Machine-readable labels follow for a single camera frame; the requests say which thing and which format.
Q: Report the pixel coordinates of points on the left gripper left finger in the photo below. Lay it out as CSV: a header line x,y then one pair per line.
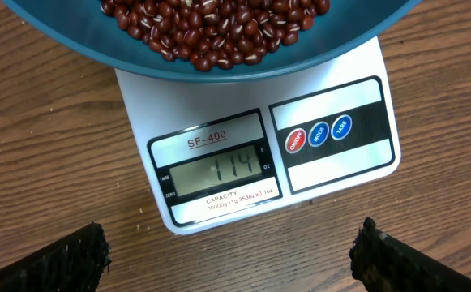
x,y
73,263

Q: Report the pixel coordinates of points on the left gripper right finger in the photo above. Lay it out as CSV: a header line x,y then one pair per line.
x,y
382,263

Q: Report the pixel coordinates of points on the white digital kitchen scale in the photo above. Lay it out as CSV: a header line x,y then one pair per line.
x,y
219,153

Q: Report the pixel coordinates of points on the blue metal bowl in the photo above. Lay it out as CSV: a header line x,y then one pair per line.
x,y
82,26

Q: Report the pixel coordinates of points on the red beans in bowl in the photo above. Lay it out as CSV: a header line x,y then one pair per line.
x,y
215,33

